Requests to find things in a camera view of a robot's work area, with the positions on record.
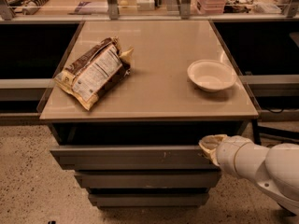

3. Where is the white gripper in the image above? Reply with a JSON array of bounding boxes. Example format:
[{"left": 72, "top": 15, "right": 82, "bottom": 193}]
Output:
[{"left": 199, "top": 134, "right": 252, "bottom": 177}]

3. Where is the grey top drawer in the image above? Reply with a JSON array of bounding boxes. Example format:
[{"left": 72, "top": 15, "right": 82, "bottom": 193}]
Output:
[{"left": 50, "top": 146, "right": 217, "bottom": 171}]

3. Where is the grey drawer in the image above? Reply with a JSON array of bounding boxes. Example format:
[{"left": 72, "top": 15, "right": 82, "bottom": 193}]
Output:
[
  {"left": 50, "top": 146, "right": 217, "bottom": 171},
  {"left": 88, "top": 193, "right": 209, "bottom": 207},
  {"left": 75, "top": 170, "right": 221, "bottom": 189}
]

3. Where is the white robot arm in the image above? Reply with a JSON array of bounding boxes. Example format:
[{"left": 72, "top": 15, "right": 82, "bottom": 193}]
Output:
[{"left": 199, "top": 134, "right": 299, "bottom": 215}]

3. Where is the grey drawer cabinet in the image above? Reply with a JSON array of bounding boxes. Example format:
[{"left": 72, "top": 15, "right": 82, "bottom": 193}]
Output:
[{"left": 40, "top": 21, "right": 258, "bottom": 195}]

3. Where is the grey bottom drawer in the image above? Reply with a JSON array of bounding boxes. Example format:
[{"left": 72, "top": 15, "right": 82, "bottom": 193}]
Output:
[{"left": 88, "top": 193, "right": 209, "bottom": 207}]

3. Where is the grey middle drawer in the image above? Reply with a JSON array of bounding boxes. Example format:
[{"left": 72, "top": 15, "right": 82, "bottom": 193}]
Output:
[{"left": 75, "top": 170, "right": 221, "bottom": 189}]

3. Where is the white paper bowl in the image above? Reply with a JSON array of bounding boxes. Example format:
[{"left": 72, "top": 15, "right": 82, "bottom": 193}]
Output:
[{"left": 187, "top": 60, "right": 237, "bottom": 92}]

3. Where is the brown yellow snack bag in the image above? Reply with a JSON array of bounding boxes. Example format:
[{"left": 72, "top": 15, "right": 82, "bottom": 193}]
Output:
[{"left": 54, "top": 36, "right": 134, "bottom": 110}]

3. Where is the white tissue box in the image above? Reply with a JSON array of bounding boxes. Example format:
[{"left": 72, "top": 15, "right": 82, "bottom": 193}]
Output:
[{"left": 136, "top": 0, "right": 155, "bottom": 11}]

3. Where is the purple booklet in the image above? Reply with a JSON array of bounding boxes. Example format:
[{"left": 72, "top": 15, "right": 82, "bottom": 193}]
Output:
[{"left": 71, "top": 1, "right": 108, "bottom": 15}]

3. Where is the coiled black spring tool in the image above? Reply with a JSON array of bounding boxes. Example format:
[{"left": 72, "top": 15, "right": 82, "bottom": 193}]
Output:
[{"left": 21, "top": 0, "right": 49, "bottom": 15}]

